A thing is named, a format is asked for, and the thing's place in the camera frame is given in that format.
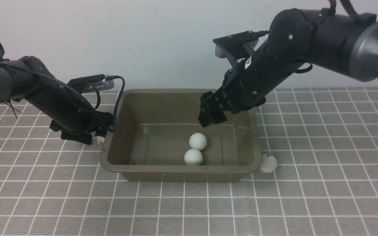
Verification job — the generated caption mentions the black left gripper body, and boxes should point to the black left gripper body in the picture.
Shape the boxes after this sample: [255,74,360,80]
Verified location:
[50,110,114,145]

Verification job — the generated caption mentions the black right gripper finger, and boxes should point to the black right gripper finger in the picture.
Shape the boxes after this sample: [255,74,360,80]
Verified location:
[198,91,216,128]
[209,98,227,125]

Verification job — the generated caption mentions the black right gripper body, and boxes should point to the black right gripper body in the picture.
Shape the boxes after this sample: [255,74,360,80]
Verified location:
[215,68,266,114]

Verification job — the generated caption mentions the white ball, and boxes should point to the white ball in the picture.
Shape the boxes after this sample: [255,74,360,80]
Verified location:
[189,133,207,151]
[183,149,203,166]
[259,154,278,173]

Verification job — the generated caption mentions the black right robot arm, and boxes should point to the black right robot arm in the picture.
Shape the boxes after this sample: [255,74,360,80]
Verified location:
[198,0,378,127]

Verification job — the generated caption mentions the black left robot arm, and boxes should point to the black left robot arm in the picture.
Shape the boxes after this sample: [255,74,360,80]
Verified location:
[0,43,116,145]

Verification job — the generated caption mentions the olive green plastic bin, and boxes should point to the olive green plastic bin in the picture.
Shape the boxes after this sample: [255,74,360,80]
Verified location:
[99,88,262,183]

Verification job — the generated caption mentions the grey grid tablecloth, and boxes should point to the grey grid tablecloth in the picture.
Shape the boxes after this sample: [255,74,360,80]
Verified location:
[0,87,378,236]

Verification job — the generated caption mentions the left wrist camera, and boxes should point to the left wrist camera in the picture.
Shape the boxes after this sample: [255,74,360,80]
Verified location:
[67,74,115,94]

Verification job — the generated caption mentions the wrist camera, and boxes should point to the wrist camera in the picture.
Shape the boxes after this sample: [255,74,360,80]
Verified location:
[67,74,115,94]
[213,31,269,68]

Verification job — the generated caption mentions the black camera cable left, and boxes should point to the black camera cable left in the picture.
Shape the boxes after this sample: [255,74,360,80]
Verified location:
[87,75,126,133]

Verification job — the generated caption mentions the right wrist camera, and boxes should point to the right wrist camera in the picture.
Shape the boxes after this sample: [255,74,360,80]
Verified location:
[213,31,269,68]

